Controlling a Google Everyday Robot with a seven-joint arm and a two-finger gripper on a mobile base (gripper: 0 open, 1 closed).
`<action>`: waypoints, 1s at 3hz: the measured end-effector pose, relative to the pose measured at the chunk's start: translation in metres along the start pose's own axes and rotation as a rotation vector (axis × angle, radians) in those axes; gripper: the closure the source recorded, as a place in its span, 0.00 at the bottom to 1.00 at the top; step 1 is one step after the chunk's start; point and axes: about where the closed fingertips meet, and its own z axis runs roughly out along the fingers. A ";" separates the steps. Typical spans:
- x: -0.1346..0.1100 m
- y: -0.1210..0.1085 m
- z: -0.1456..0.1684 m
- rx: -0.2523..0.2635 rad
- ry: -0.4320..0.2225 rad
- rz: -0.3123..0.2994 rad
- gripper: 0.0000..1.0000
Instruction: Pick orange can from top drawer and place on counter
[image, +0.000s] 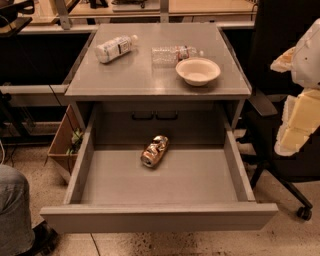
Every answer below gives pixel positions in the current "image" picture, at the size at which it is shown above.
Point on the black shoe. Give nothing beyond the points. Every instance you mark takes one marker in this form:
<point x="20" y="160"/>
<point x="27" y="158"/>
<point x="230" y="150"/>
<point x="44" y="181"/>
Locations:
<point x="45" y="241"/>

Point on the person leg in jeans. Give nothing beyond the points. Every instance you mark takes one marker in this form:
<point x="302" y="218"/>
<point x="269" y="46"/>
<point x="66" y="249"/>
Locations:
<point x="16" y="234"/>

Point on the wooden workbench in background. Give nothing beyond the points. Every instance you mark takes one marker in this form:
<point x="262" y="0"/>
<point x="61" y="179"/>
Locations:
<point x="54" y="16"/>

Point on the black drawer handle left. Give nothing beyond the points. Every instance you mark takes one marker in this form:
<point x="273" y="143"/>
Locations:
<point x="142" y="116"/>

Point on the crushed orange soda can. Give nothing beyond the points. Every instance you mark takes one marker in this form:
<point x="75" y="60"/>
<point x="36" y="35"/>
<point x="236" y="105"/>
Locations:
<point x="154" y="152"/>

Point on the cardboard box with plant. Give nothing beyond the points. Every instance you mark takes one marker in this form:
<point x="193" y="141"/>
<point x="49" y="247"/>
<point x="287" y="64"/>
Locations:
<point x="62" y="142"/>

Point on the black office chair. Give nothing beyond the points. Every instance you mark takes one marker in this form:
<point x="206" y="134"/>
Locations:
<point x="278" y="26"/>

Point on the clear crushed plastic bottle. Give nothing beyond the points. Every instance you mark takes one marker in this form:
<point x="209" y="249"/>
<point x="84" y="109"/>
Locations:
<point x="170" y="56"/>

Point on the grey metal cabinet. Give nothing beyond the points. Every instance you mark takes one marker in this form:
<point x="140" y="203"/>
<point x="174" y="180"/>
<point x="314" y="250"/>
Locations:
<point x="136" y="76"/>

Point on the white paper bowl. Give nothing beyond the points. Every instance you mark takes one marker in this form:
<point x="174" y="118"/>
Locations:
<point x="197" y="71"/>

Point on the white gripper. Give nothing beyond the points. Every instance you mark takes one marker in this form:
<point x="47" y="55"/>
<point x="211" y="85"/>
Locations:
<point x="309" y="63"/>

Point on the grey open top drawer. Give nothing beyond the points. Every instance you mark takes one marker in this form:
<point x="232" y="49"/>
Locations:
<point x="200" y="184"/>

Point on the black drawer handle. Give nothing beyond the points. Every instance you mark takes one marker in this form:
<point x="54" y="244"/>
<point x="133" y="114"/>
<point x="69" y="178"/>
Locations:
<point x="142" y="116"/>
<point x="166" y="115"/>

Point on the white labelled plastic bottle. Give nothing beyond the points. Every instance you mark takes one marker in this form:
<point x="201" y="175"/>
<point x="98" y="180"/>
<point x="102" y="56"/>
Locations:
<point x="116" y="47"/>

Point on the black drawer handle right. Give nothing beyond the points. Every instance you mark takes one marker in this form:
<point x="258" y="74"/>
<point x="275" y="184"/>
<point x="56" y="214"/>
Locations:
<point x="166" y="115"/>

